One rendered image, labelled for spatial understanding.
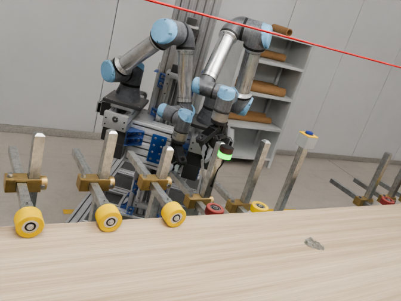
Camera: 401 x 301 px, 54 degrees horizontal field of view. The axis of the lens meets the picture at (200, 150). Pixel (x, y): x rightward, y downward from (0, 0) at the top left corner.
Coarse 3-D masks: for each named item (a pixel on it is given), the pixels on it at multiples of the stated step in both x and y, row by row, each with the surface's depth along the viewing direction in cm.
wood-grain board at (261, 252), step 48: (0, 240) 116; (48, 240) 121; (96, 240) 128; (144, 240) 135; (192, 240) 142; (240, 240) 151; (288, 240) 161; (336, 240) 172; (384, 240) 185; (0, 288) 100; (48, 288) 104; (96, 288) 109; (144, 288) 114; (192, 288) 119; (240, 288) 125; (288, 288) 132; (336, 288) 139; (384, 288) 148
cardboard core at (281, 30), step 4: (272, 24) 446; (276, 24) 441; (272, 28) 444; (276, 28) 437; (280, 28) 432; (284, 28) 427; (288, 28) 424; (280, 32) 432; (284, 32) 426; (288, 32) 430
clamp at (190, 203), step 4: (184, 196) 180; (188, 196) 178; (196, 196) 180; (200, 196) 181; (212, 196) 185; (184, 200) 180; (188, 200) 178; (192, 200) 177; (196, 200) 178; (200, 200) 179; (204, 200) 180; (208, 200) 182; (212, 200) 184; (184, 204) 180; (188, 204) 177; (192, 204) 178; (188, 208) 178
